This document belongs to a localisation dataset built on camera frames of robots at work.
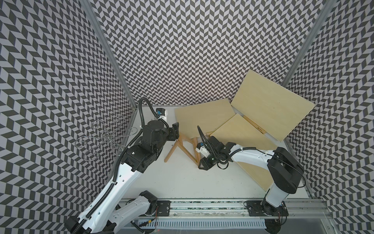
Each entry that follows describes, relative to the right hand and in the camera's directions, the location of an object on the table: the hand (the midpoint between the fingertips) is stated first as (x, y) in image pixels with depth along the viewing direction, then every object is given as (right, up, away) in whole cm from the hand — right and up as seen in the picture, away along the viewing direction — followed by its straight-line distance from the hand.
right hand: (202, 167), depth 83 cm
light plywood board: (+45, +34, +6) cm, 57 cm away
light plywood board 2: (+5, +29, +19) cm, 35 cm away
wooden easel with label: (+42, +20, +16) cm, 49 cm away
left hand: (-16, +25, -15) cm, 33 cm away
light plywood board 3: (+26, +20, +17) cm, 37 cm away
